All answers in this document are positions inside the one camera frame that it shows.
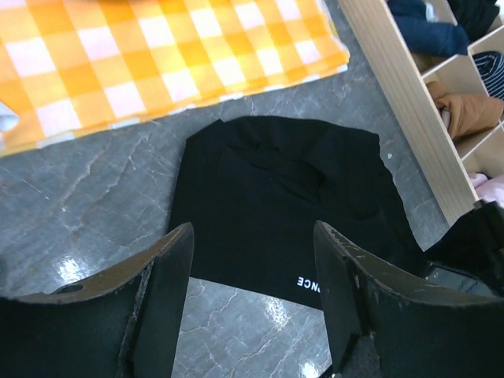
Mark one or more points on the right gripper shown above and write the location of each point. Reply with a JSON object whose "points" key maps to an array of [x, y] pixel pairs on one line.
{"points": [[473, 246]]}

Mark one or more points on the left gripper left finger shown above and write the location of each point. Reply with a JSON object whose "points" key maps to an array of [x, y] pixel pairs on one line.
{"points": [[121, 322]]}

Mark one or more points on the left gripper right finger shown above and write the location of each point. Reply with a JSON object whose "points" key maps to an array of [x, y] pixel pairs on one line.
{"points": [[415, 328]]}

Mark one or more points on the black underwear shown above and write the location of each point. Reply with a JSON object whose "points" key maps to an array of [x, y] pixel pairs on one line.
{"points": [[475, 16], [254, 187]]}

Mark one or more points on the pink rolled underwear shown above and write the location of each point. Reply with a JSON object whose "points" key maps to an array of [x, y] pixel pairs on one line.
{"points": [[489, 190]]}

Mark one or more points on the brown rolled underwear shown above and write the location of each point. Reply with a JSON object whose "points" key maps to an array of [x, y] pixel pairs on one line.
{"points": [[465, 114]]}

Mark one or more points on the striped rolled underwear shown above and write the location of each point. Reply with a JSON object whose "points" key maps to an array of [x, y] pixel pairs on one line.
{"points": [[490, 66]]}

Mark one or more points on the navy rolled underwear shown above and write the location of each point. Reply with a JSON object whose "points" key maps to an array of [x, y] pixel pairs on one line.
{"points": [[425, 35]]}

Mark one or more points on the black rolled underwear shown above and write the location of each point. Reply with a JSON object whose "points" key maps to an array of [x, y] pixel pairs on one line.
{"points": [[475, 16]]}

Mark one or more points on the wooden compartment tray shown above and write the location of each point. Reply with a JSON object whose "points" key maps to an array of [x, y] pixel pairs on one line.
{"points": [[403, 75]]}

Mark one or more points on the orange checkered cloth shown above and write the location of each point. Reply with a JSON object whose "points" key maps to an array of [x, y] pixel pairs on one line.
{"points": [[75, 68]]}

